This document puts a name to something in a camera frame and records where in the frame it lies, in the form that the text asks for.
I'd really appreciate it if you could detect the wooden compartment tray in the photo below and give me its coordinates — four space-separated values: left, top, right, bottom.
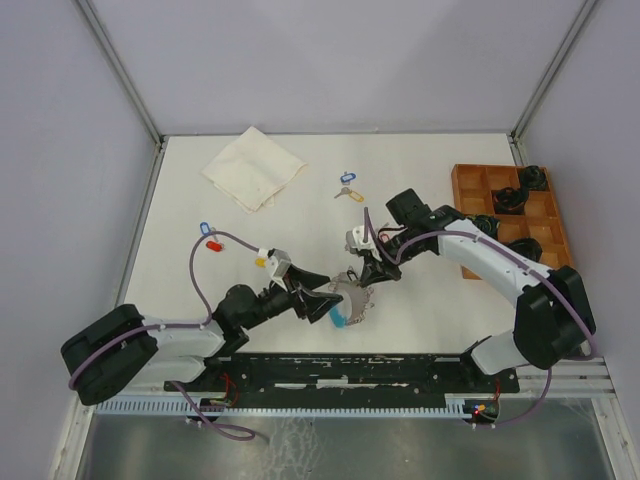
451 164 573 269

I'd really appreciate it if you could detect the blue tag upper key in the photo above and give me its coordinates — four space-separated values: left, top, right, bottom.
340 172 357 185

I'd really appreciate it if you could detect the aluminium frame post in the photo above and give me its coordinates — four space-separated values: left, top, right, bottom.
510 0 601 143
74 0 166 146

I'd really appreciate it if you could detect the floral fabric bundle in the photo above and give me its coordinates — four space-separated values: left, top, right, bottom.
468 214 500 239

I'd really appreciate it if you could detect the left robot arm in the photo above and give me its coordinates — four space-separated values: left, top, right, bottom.
61 266 343 406

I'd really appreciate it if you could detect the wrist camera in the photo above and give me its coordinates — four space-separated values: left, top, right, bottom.
345 225 381 260
266 249 291 289

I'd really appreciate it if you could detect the white folded cloth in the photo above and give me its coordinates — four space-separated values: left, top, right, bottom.
201 127 307 214

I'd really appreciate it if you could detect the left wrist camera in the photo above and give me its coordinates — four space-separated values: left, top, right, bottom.
266 249 291 289

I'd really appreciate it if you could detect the aluminium rail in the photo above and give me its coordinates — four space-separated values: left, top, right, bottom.
513 358 616 399

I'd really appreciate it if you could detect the black mounting plate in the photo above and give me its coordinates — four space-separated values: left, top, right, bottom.
183 352 520 409

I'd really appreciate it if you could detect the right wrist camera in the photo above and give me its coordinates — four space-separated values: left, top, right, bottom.
345 225 381 260

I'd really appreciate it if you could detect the black fabric bundle top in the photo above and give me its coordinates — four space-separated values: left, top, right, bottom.
518 165 548 191

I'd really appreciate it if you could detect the black fabric bundle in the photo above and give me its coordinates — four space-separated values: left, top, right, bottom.
518 165 548 191
492 187 529 215
506 237 543 262

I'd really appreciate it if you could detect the blue handled key organiser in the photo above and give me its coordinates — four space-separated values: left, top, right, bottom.
328 267 374 328

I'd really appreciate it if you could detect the grey slotted cable duct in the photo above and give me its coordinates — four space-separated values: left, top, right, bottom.
94 393 474 417

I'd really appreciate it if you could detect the blue tag key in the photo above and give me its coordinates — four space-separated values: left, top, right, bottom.
199 222 217 241
340 172 357 185

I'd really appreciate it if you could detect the left aluminium frame post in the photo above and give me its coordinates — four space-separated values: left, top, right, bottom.
74 0 166 146

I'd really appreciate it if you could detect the red tag key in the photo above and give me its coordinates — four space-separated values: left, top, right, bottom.
206 240 225 252

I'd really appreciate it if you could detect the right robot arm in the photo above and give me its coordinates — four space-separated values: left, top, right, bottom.
346 189 596 391

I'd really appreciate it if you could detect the black fabric bundle bottom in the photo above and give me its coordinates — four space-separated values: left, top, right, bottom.
506 237 543 262

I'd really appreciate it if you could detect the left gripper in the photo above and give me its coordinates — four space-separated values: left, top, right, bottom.
242 263 343 330

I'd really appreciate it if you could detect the right aluminium frame post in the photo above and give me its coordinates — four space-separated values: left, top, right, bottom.
510 0 601 143

